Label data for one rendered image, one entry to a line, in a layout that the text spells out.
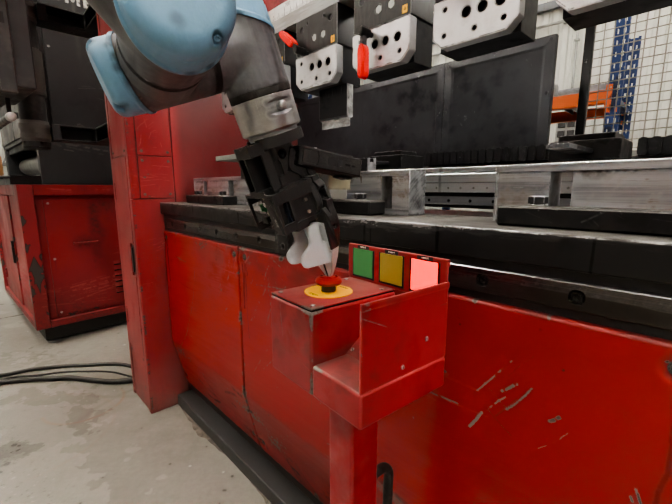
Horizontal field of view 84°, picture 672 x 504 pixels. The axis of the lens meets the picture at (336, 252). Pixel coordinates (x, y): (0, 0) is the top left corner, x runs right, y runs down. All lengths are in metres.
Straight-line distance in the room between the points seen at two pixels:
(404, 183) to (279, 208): 0.39
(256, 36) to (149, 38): 0.19
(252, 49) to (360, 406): 0.41
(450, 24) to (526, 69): 0.56
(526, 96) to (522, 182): 0.62
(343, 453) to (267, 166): 0.42
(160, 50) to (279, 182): 0.22
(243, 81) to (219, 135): 1.31
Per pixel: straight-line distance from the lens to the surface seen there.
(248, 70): 0.46
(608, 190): 0.66
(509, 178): 0.70
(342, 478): 0.65
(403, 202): 0.80
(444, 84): 1.42
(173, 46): 0.29
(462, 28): 0.77
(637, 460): 0.61
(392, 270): 0.57
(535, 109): 1.27
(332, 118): 0.99
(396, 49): 0.84
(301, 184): 0.47
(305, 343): 0.51
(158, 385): 1.82
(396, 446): 0.81
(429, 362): 0.53
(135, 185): 1.62
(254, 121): 0.46
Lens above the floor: 0.93
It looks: 10 degrees down
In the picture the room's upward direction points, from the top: straight up
